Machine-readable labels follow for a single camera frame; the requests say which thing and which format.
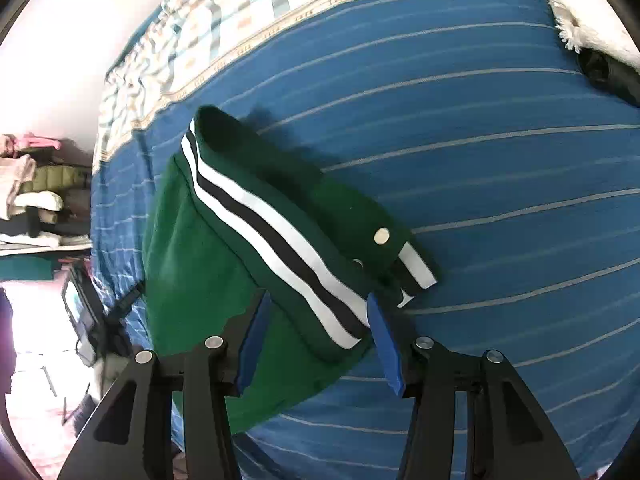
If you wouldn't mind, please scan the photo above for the green white varsity jacket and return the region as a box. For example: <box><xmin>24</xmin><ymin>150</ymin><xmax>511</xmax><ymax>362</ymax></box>
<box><xmin>142</xmin><ymin>106</ymin><xmax>436</xmax><ymax>432</ymax></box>

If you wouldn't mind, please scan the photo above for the clothes rack with garments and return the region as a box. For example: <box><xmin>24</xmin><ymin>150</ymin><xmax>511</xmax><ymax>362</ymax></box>
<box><xmin>1</xmin><ymin>132</ymin><xmax>92</xmax><ymax>282</ymax></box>

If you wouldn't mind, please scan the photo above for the blue striped plaid bed sheet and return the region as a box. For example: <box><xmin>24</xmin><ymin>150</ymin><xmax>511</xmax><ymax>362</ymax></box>
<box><xmin>91</xmin><ymin>0</ymin><xmax>639</xmax><ymax>479</ymax></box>

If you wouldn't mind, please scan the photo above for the black garment under white one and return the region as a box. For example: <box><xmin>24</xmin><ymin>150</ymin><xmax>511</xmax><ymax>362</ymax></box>
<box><xmin>577</xmin><ymin>49</ymin><xmax>640</xmax><ymax>107</ymax></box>

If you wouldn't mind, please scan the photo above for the white fluffy folded garment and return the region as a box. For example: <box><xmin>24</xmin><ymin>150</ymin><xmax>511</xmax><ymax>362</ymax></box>
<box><xmin>549</xmin><ymin>0</ymin><xmax>639</xmax><ymax>72</ymax></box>

